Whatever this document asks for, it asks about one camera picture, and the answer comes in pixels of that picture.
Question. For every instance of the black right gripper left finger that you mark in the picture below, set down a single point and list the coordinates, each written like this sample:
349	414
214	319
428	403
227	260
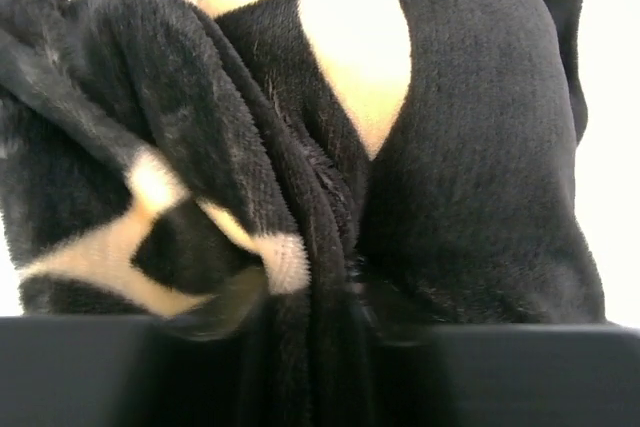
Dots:
122	371

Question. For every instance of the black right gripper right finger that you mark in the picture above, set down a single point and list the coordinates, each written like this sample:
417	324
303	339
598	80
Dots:
510	376

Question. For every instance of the black floral pillowcase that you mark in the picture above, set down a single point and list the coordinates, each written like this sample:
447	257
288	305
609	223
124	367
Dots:
410	157

